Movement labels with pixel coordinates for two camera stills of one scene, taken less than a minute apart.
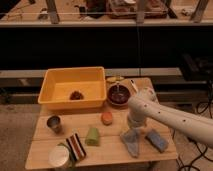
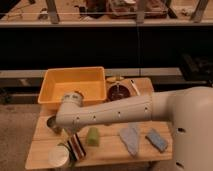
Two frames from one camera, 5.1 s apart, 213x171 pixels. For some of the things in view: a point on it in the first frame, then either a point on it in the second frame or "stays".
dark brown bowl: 118,95 stays
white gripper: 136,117 -> 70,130
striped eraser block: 76,148 stays
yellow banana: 115,78 stays
